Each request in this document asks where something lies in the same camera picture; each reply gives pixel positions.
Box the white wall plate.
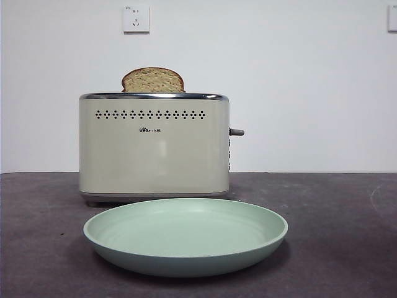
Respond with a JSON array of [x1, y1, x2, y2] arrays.
[[387, 4, 397, 33]]

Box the white wall power socket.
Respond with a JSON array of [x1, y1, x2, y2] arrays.
[[123, 5, 150, 34]]

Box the pale green round plate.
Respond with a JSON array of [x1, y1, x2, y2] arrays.
[[83, 197, 289, 278]]

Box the cream two-slot toaster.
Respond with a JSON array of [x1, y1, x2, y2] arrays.
[[78, 92, 245, 208]]

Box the large toast bread slice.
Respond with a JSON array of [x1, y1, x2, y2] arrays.
[[121, 67, 187, 93]]

